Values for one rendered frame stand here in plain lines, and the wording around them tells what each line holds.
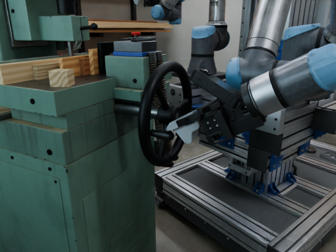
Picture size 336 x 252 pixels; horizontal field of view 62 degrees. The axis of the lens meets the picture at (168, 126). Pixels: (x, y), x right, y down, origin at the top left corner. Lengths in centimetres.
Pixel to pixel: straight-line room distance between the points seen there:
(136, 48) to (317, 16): 101
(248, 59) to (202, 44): 78
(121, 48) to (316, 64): 52
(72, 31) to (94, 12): 314
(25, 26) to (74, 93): 32
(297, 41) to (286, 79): 62
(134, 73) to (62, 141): 27
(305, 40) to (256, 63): 50
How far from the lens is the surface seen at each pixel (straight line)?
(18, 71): 84
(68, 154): 74
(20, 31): 99
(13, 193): 98
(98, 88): 78
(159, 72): 68
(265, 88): 52
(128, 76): 81
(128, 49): 82
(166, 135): 64
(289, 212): 149
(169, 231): 161
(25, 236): 105
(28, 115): 82
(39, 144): 79
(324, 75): 51
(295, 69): 51
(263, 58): 65
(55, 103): 68
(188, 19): 452
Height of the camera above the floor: 103
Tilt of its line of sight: 19 degrees down
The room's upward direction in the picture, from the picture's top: straight up
